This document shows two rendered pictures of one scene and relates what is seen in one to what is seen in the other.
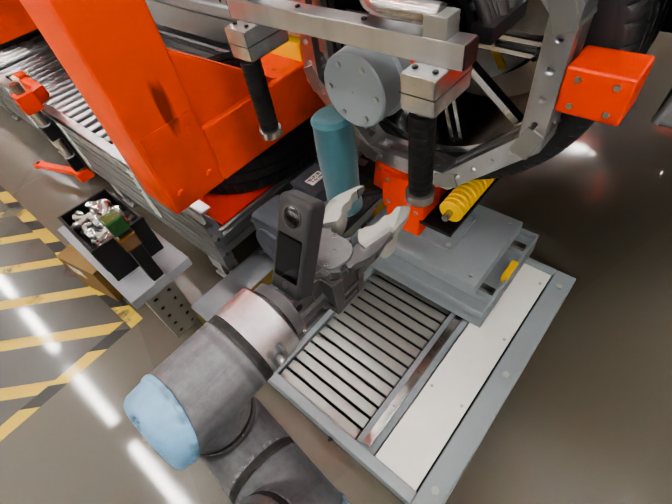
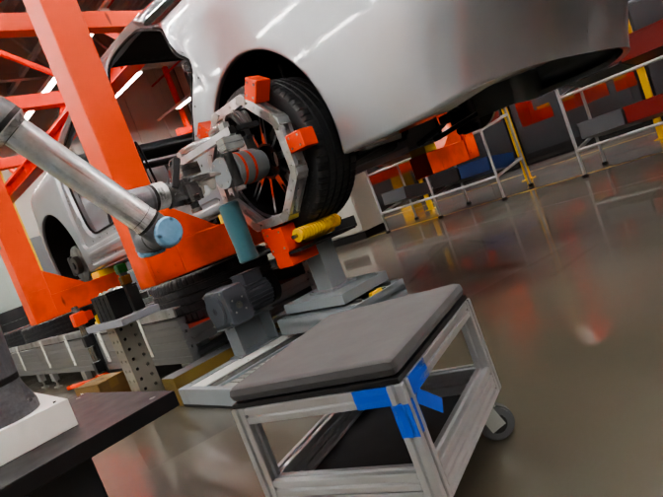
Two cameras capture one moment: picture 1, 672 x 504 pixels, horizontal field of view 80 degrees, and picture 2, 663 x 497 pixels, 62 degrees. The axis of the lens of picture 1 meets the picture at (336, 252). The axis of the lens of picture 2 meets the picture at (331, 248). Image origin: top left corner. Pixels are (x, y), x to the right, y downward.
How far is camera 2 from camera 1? 1.76 m
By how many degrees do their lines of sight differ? 45
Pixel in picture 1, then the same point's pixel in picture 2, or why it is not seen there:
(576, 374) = not seen: hidden behind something
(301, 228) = (172, 164)
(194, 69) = (171, 212)
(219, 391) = (140, 190)
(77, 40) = not seen: hidden behind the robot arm
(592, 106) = (296, 144)
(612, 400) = not seen: hidden behind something
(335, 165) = (232, 225)
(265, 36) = (189, 168)
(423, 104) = (222, 146)
